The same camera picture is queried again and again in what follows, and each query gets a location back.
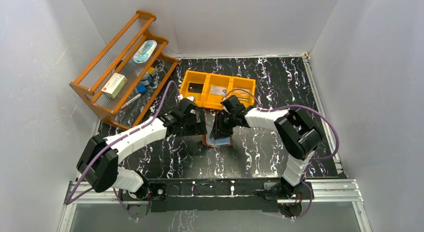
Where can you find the yellow right bin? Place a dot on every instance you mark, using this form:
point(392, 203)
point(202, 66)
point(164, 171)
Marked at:
point(244, 84)

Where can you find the yellow left bin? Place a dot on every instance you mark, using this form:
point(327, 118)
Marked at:
point(193, 77)

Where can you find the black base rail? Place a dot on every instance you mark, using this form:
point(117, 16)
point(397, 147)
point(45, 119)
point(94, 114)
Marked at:
point(218, 194)

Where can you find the blue white tape roll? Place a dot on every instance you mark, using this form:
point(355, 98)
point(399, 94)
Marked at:
point(146, 80)

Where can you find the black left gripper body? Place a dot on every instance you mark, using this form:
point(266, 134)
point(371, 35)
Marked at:
point(197, 122)

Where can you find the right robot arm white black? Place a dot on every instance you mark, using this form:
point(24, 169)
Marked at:
point(299, 134)

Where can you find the white red box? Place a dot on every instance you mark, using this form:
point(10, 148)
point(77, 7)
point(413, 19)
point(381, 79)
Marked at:
point(114, 85)

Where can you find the blue small cube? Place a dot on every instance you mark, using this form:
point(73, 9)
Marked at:
point(141, 89)

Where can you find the tan card in bin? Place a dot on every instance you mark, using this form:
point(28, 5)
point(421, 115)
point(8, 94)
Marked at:
point(242, 94)

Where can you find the white marker pen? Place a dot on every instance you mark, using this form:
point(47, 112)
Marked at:
point(127, 103)

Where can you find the grey card in bin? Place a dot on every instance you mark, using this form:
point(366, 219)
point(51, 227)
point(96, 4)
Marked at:
point(217, 90)

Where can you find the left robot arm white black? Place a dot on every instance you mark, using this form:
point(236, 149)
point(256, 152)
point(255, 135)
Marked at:
point(100, 161)

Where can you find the aluminium frame rail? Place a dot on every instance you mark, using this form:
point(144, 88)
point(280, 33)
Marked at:
point(337, 206)

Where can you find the yellow bin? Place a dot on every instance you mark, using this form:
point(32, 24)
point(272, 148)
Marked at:
point(244, 84)
point(193, 77)
point(214, 101)

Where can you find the white blue oval case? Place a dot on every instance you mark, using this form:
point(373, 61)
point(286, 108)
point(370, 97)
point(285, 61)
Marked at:
point(144, 52)

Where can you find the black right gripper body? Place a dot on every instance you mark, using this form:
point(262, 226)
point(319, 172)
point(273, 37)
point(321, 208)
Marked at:
point(230, 118)

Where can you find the orange wooden shelf rack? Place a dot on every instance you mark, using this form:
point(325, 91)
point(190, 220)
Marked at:
point(117, 57)

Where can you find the yellow middle bin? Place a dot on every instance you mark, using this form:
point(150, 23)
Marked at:
point(214, 101)

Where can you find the black card in bin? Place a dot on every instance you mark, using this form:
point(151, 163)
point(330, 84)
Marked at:
point(195, 88)

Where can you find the orange leather card holder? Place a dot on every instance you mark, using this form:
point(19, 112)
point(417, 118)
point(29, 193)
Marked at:
point(215, 143)

